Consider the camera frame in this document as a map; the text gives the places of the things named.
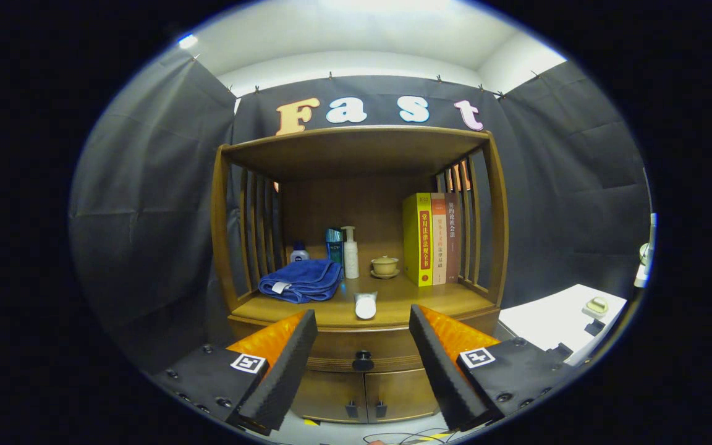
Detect black floor cables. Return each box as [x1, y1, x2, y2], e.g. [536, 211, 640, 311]
[362, 428, 456, 445]

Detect white and green tube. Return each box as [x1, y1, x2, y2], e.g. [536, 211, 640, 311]
[354, 292, 378, 320]

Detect white side table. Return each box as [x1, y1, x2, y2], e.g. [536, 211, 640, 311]
[498, 284, 629, 367]

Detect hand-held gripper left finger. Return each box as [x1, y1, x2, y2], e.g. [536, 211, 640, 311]
[149, 309, 319, 435]

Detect beige lidded tea cup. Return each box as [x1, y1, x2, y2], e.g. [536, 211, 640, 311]
[370, 255, 401, 280]

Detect thick yellow book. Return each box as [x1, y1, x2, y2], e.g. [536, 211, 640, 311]
[402, 193, 434, 287]

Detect wooden countertop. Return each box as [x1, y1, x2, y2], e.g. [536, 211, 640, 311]
[231, 247, 500, 331]

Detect orange and cream book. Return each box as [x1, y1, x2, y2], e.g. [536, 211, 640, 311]
[431, 192, 448, 286]

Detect wooden cabinet door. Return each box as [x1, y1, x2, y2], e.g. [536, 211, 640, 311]
[365, 369, 440, 423]
[291, 370, 368, 424]

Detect brown book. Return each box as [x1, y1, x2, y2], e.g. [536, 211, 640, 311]
[444, 192, 462, 284]

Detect white pump bottle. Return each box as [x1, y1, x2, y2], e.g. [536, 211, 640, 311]
[341, 226, 360, 279]

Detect tall blue cosmetic bottle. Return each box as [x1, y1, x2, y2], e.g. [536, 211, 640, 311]
[325, 228, 345, 279]

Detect small cream object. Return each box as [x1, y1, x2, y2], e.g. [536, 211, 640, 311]
[582, 297, 610, 320]

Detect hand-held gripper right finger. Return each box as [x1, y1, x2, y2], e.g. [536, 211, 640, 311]
[409, 303, 579, 432]

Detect wooden cabinet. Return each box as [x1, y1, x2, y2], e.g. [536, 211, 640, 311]
[211, 125, 510, 426]

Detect blue folded towel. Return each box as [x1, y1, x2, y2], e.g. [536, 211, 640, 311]
[258, 259, 344, 304]

